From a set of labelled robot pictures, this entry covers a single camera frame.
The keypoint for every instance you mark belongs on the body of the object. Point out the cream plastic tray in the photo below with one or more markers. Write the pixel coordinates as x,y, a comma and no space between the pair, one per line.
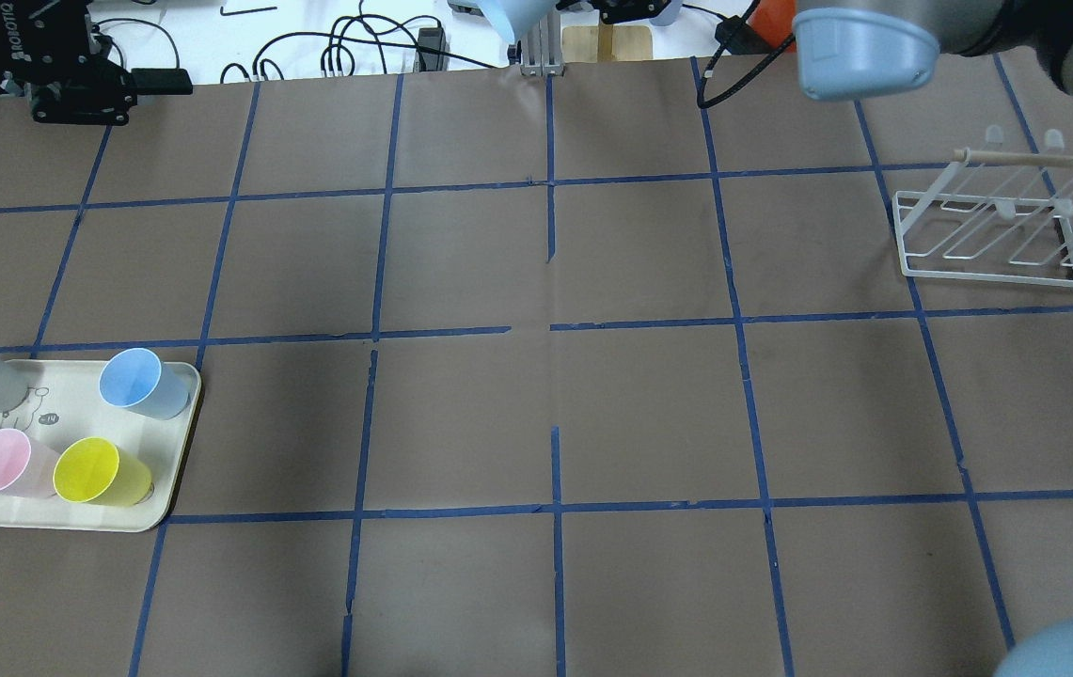
64,406

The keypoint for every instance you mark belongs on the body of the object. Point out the black power adapter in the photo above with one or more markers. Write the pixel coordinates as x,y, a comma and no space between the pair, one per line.
738,37

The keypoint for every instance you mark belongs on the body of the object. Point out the orange bucket with lid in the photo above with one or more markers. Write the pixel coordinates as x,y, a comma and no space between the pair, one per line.
772,21

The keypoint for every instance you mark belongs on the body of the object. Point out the aluminium frame post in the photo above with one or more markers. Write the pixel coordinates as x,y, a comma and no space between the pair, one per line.
539,52

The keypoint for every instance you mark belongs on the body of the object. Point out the pink plastic cup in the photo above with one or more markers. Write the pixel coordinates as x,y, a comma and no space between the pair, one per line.
26,466

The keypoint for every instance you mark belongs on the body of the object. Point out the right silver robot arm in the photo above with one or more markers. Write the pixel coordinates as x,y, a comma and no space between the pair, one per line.
851,50

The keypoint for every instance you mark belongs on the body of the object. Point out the wooden mug tree stand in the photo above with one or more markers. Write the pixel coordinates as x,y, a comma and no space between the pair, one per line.
604,43

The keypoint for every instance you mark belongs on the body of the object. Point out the white wire cup rack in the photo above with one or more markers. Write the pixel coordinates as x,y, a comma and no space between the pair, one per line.
992,215

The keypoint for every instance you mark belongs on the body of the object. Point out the light blue plastic cup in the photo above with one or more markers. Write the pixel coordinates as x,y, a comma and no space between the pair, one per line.
512,19

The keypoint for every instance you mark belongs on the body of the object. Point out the yellow plastic cup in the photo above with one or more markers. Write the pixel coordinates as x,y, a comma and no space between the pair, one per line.
97,472

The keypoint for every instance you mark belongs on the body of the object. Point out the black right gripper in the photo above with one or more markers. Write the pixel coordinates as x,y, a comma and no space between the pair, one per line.
631,8

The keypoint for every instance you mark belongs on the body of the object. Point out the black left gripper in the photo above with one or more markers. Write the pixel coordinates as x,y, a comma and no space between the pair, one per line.
36,49

